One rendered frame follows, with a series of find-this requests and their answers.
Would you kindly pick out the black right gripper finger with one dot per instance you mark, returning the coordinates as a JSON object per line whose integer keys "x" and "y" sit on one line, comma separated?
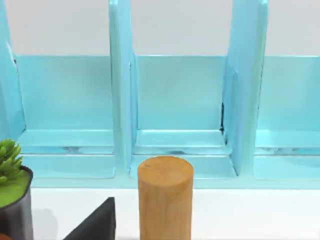
{"x": 101, "y": 222}

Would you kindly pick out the wooden cylinder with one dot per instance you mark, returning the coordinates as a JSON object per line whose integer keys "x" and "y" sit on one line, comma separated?
{"x": 165, "y": 200}

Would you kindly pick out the green plant in black pot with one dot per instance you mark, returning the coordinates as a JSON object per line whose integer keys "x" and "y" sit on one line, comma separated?
{"x": 15, "y": 200}

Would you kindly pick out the orange-brown round object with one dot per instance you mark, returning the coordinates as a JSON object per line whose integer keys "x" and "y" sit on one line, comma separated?
{"x": 3, "y": 237}

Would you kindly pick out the light blue rack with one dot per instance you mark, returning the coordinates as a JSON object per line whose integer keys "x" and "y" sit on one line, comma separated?
{"x": 175, "y": 105}

